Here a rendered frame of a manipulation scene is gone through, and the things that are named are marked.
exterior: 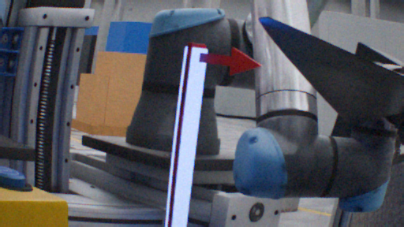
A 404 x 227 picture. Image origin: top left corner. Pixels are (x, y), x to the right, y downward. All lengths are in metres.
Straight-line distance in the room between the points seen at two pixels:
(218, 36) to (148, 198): 0.28
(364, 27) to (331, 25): 0.83
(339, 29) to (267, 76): 10.87
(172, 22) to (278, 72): 0.46
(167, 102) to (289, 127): 0.48
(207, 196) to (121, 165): 0.18
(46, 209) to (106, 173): 0.94
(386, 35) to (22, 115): 9.90
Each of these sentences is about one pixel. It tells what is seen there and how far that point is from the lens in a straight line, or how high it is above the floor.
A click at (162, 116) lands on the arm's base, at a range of 1.42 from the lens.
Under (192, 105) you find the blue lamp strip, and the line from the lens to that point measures 0.79.
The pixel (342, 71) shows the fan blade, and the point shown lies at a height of 1.19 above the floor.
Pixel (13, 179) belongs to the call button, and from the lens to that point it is 0.59.
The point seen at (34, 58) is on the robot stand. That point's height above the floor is 1.16.
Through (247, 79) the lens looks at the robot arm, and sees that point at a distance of 1.47.
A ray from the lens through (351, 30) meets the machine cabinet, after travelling 11.66.
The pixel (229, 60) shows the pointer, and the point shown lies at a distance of 0.77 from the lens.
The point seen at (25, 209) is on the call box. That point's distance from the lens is 0.56.
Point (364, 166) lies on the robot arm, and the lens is 1.00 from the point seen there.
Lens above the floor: 1.18
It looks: 3 degrees down
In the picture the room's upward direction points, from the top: 7 degrees clockwise
